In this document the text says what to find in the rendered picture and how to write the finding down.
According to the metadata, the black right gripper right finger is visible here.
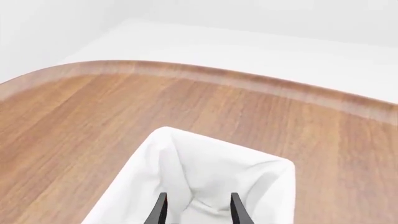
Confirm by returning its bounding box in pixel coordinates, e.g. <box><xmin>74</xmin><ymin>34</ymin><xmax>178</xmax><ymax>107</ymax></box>
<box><xmin>230</xmin><ymin>192</ymin><xmax>255</xmax><ymax>224</ymax></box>

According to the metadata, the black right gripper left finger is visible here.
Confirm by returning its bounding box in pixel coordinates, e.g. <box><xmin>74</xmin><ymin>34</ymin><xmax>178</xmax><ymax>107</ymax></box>
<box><xmin>144</xmin><ymin>192</ymin><xmax>169</xmax><ymax>224</ymax></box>

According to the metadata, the white cloth-lined basket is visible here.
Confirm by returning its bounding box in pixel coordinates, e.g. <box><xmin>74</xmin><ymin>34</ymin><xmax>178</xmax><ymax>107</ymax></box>
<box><xmin>80</xmin><ymin>126</ymin><xmax>296</xmax><ymax>224</ymax></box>

